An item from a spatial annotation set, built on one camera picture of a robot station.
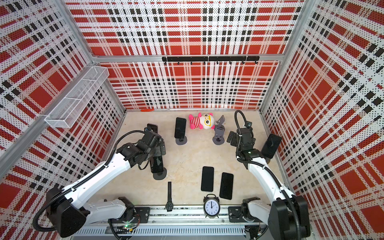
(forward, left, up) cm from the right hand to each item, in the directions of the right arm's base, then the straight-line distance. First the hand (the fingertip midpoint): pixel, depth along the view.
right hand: (239, 136), depth 84 cm
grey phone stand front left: (-16, +47, -18) cm, 53 cm away
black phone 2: (+14, +37, -10) cm, 40 cm away
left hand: (-8, +47, -1) cm, 47 cm away
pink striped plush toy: (+20, +19, -10) cm, 29 cm away
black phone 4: (-22, +8, -17) cm, 29 cm away
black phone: (+8, +51, -2) cm, 52 cm away
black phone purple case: (-13, +47, -8) cm, 49 cm away
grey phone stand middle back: (+9, +36, -18) cm, 41 cm away
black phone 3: (-18, +19, -18) cm, 32 cm away
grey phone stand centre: (+11, +10, -10) cm, 18 cm away
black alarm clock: (-33, +17, -15) cm, 40 cm away
